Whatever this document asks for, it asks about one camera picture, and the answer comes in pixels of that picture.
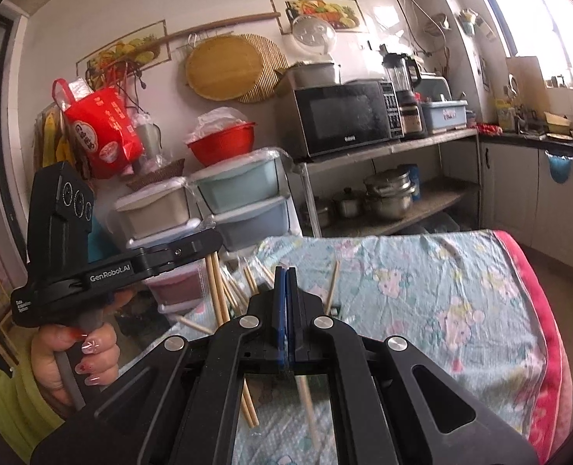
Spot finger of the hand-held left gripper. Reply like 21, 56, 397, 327
126, 229, 226, 280

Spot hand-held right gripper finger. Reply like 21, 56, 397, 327
287, 267, 539, 465
29, 266, 288, 465

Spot wooden chopstick pair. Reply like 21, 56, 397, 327
295, 374, 323, 465
324, 260, 342, 317
239, 379, 260, 430

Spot person's left forearm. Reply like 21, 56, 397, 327
0, 363, 70, 465

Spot person's left hand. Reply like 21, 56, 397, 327
31, 289, 137, 408

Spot plastic drawer tower beige top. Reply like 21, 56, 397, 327
113, 180, 206, 318

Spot wicker basket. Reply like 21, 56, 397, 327
125, 158, 187, 193

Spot plastic drawer tower blue top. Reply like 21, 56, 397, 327
188, 152, 303, 253

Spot yellow hanging cloths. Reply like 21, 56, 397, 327
41, 109, 77, 168

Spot steel pot with lid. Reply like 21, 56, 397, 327
299, 198, 331, 229

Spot red plastic basin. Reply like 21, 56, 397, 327
186, 122, 259, 167

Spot red printed shopping bag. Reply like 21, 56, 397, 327
51, 79, 145, 180

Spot metal cup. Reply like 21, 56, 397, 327
133, 123, 164, 158

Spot cartoon printed tablecloth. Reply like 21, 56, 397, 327
136, 231, 545, 465

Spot small steel pot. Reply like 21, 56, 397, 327
332, 187, 365, 219

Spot white plastic bag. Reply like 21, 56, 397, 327
192, 107, 251, 143

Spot stacked steel pots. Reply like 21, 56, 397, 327
362, 169, 418, 220

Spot round bamboo tray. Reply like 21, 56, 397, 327
185, 35, 263, 99

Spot metal shelf rack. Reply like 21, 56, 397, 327
286, 128, 482, 239

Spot round ribbed bamboo mat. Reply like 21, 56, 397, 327
238, 34, 290, 104

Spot black microwave oven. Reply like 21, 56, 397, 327
286, 79, 405, 158

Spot box on microwave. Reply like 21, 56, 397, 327
277, 60, 342, 96

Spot long wooden pole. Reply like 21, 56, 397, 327
89, 11, 282, 67

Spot white kitchen cabinets with counter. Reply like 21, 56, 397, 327
477, 128, 573, 273

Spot white plastic food cover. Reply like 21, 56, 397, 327
291, 14, 338, 57

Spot black blender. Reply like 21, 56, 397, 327
382, 52, 428, 139

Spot blue dish rack box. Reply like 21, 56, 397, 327
419, 99, 469, 137

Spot pink fleece blanket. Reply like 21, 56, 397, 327
491, 230, 573, 457

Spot blue hanging cabinet bin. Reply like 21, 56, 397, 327
544, 150, 573, 185

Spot hanging metal strainer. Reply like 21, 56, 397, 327
424, 12, 450, 35

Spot wooden cutting board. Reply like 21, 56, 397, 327
505, 55, 544, 108

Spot fruit wall poster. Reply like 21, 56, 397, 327
76, 19, 167, 79
269, 0, 370, 35

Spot white wall holder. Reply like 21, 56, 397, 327
458, 8, 496, 42

